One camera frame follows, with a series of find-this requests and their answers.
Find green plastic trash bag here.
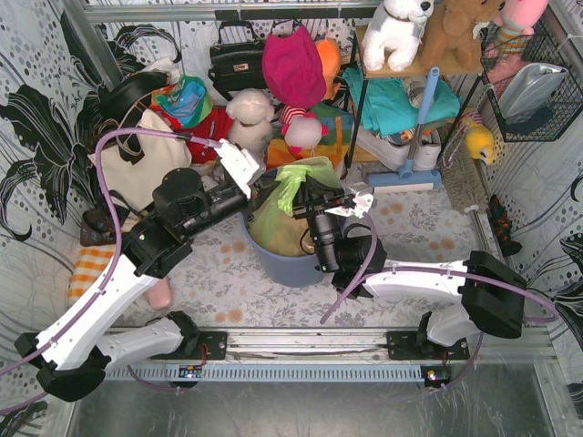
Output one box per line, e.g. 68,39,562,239
248,157,341,258

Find blue plastic trash bin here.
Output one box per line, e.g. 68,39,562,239
239,213,324,288

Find blue floor mop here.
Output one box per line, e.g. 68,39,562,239
367,66,442,196

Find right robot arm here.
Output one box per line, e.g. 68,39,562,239
292,177,526,361

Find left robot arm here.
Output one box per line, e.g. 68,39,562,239
15,168,264,401

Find rainbow striped bag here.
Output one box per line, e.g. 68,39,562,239
267,103,353,169

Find cream canvas tote bag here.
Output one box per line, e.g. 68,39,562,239
87,108,193,213

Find magenta fabric bag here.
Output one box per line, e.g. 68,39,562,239
262,25,326,109

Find pink round plush doll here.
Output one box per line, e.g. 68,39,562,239
279,106,329,155

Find white fluffy plush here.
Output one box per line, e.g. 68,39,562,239
226,88,275,159

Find white sneakers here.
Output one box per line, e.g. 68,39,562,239
356,129,441,171

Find colourful folded clothes stack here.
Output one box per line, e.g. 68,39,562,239
150,76,233,141

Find pink case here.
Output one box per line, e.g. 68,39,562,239
145,278,173,310

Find teal folded cloth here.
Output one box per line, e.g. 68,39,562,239
361,78,461,137

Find wooden shelf rack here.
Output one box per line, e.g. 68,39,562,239
339,25,497,181

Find black leather handbag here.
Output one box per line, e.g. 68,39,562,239
208,20,268,101

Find orange checkered cloth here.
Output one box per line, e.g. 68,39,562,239
67,244,116,305

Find orange plush toy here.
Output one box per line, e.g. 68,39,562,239
315,39,342,100

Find grey chenille duster mop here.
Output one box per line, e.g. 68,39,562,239
438,140,505,262

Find yellow plush toy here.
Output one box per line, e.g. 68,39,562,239
462,114,496,165

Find white plush dog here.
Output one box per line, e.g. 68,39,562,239
363,0,434,72

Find brown teddy bear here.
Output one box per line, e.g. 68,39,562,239
420,0,506,72

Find silver foil pouch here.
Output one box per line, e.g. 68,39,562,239
498,63,568,118

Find pink plush toy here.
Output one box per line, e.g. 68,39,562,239
494,0,548,45

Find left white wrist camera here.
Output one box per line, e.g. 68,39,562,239
215,139,266,199

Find dark brown strap bag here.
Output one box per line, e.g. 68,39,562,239
80,190,138,247

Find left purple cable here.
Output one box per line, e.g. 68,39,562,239
0,127,224,415

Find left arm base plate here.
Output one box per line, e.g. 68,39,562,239
151,330,228,361

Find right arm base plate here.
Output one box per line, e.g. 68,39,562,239
386,330,470,361

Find black wire basket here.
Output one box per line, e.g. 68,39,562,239
481,22,582,143

